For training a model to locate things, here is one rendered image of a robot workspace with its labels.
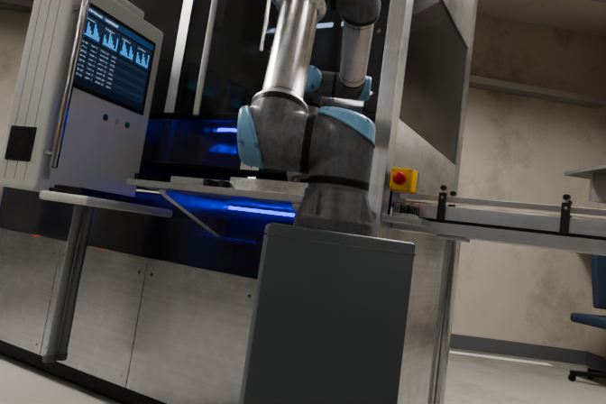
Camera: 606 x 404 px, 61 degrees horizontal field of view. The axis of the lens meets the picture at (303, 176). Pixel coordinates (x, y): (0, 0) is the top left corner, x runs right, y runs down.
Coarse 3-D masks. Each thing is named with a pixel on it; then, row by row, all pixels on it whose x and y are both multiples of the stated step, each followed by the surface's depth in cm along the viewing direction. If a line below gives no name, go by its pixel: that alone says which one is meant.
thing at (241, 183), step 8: (232, 184) 149; (240, 184) 148; (248, 184) 146; (256, 184) 145; (264, 184) 143; (272, 184) 142; (280, 184) 141; (288, 184) 140; (296, 184) 138; (304, 184) 137; (280, 192) 140; (288, 192) 139; (296, 192) 138; (304, 192) 137
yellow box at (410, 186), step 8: (392, 168) 166; (400, 168) 165; (392, 176) 165; (408, 176) 162; (416, 176) 165; (392, 184) 164; (408, 184) 162; (416, 184) 166; (400, 192) 169; (408, 192) 165; (416, 192) 166
